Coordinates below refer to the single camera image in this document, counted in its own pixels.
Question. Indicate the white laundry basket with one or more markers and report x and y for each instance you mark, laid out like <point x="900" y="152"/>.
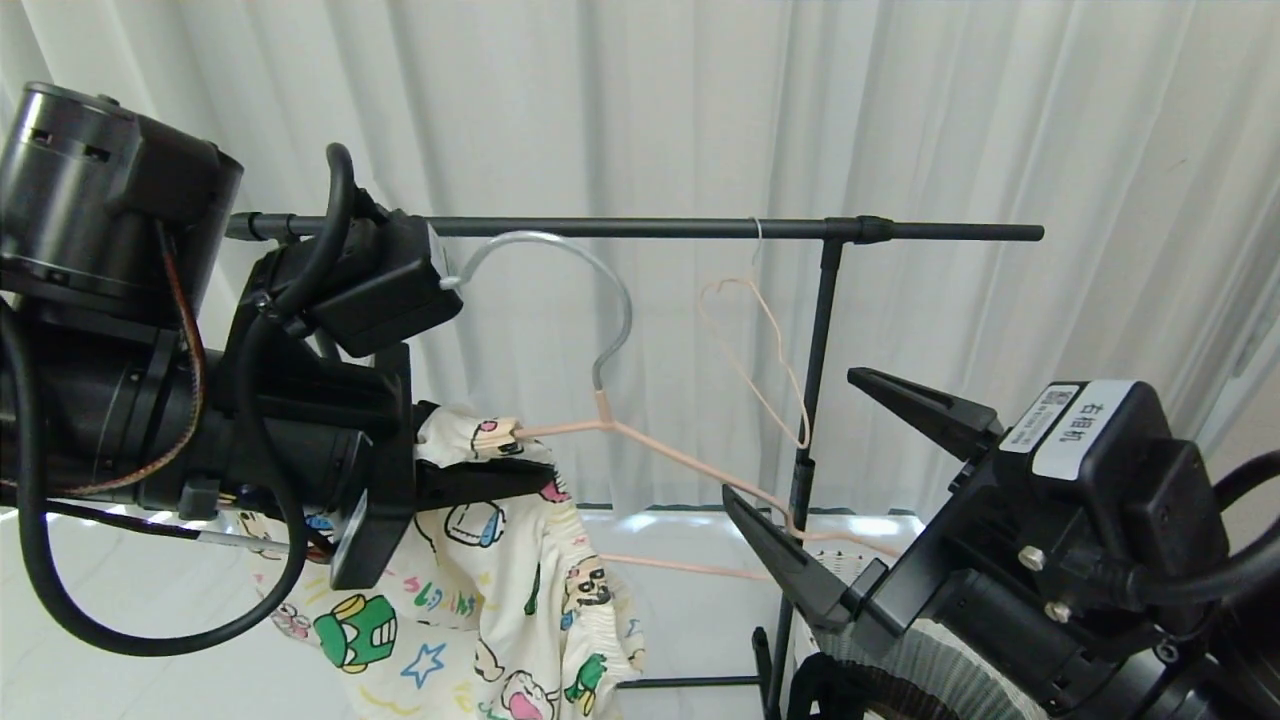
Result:
<point x="950" y="680"/>

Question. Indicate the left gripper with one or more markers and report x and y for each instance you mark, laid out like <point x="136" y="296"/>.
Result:
<point x="280" y="450"/>

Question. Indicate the black clothes rack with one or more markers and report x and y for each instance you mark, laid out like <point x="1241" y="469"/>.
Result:
<point x="650" y="228"/>

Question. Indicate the white curtain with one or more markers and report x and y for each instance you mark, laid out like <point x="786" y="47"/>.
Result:
<point x="600" y="100"/>

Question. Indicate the cream printed garment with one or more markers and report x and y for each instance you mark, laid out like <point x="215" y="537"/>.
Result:
<point x="470" y="600"/>

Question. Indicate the pink clothes hanger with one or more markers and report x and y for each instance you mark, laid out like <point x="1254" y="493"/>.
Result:
<point x="782" y="352"/>
<point x="540" y="238"/>

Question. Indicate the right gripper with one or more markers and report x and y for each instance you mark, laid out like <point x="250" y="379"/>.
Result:
<point x="980" y="620"/>

